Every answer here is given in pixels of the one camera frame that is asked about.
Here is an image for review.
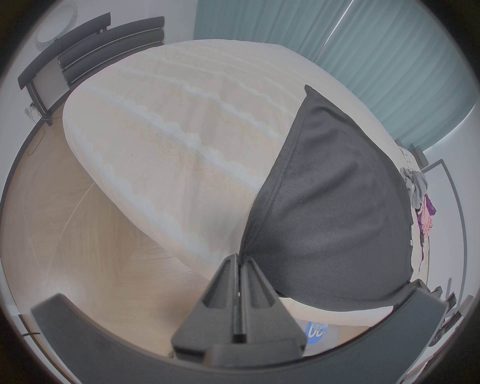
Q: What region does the white printed pillow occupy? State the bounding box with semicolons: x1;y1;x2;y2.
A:
397;144;418;170

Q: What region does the black dressing table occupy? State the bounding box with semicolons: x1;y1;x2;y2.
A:
18;12;166;126

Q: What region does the bed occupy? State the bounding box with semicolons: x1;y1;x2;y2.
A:
62;39;467;328

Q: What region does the pile of clothes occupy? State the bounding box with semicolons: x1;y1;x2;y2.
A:
409;193;438;268

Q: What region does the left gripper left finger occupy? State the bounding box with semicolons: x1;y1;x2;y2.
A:
171;254;240;355

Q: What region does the blue-green curtain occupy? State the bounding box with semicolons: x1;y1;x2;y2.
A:
195;0;354;62
314;0;478;151

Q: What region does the black T-shirt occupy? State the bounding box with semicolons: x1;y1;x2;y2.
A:
239;85;420;313

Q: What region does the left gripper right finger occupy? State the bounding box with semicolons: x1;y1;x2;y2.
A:
242;259;307;346

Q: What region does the grey bedside table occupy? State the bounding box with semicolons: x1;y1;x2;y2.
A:
394;138;429;167

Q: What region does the grey garment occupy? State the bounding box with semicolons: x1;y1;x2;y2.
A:
400;167;429;211

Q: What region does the round white mirror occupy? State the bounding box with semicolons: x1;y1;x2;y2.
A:
35;0;78;49

